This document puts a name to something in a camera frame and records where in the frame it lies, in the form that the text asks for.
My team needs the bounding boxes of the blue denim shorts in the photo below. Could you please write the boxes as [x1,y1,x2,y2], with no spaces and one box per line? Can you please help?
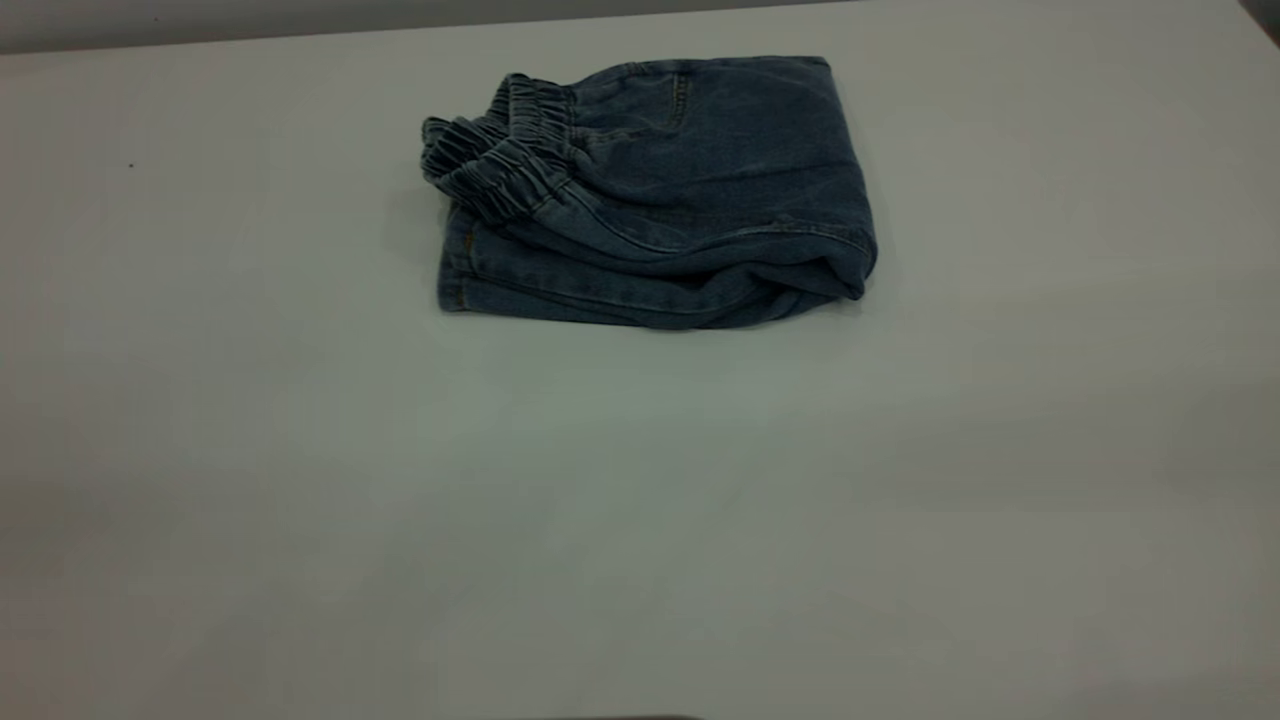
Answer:
[420,55,879,331]

